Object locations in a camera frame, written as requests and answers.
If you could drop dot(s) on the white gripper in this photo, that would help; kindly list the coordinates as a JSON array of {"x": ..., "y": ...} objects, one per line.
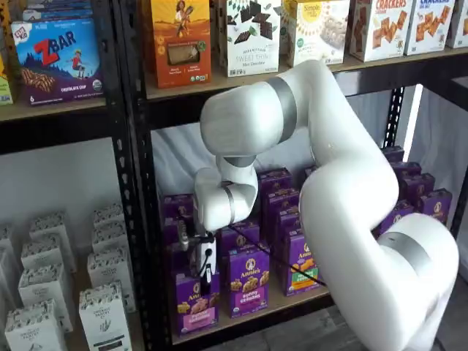
[{"x": 206, "y": 252}]

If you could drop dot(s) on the purple box with pink patch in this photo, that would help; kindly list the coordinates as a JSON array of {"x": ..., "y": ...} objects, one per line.
[{"x": 197, "y": 314}]

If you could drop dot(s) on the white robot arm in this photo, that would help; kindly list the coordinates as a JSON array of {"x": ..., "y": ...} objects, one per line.
[{"x": 347, "y": 183}]

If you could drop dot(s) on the purple Annie's snack box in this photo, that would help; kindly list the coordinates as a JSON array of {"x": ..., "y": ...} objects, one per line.
[
  {"x": 393, "y": 153},
  {"x": 281, "y": 201},
  {"x": 287, "y": 223},
  {"x": 172, "y": 230},
  {"x": 413, "y": 187},
  {"x": 274, "y": 179},
  {"x": 396, "y": 216},
  {"x": 406, "y": 169},
  {"x": 237, "y": 237},
  {"x": 435, "y": 206},
  {"x": 177, "y": 206},
  {"x": 177, "y": 256}
]

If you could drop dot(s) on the purple box with green patch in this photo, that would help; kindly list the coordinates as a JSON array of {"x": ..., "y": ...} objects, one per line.
[{"x": 300, "y": 263}]

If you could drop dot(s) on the white carton box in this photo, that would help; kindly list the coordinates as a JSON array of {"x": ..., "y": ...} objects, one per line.
[
  {"x": 44, "y": 292},
  {"x": 109, "y": 272},
  {"x": 33, "y": 332},
  {"x": 40, "y": 256},
  {"x": 108, "y": 214},
  {"x": 109, "y": 237},
  {"x": 106, "y": 321},
  {"x": 47, "y": 226},
  {"x": 5, "y": 235}
]

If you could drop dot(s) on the black metal shelf rack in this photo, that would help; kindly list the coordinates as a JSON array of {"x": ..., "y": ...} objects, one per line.
[
  {"x": 55, "y": 131},
  {"x": 142, "y": 183}
]

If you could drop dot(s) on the orange snack box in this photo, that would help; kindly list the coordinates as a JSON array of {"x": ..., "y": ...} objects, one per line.
[{"x": 181, "y": 44}]

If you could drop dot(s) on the white Sweet Thins box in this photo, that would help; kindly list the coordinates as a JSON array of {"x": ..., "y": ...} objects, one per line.
[{"x": 252, "y": 40}]

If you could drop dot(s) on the blue ZBar snack box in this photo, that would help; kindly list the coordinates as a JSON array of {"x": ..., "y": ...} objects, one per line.
[{"x": 58, "y": 62}]

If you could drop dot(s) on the white yellow Simple Mills box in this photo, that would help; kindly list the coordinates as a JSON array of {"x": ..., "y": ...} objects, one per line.
[{"x": 318, "y": 33}]

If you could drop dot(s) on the green yellow snack box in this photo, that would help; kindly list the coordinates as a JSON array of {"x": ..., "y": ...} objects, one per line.
[{"x": 4, "y": 84}]

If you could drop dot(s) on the white crackers box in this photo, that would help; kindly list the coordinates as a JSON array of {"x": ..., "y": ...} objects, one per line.
[
  {"x": 429, "y": 25},
  {"x": 380, "y": 29}
]

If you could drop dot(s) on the blue snack bar box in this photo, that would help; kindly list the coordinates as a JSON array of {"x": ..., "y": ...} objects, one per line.
[{"x": 58, "y": 9}]

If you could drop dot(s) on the white snack box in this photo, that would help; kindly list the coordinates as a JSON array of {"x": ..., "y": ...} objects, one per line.
[{"x": 459, "y": 22}]

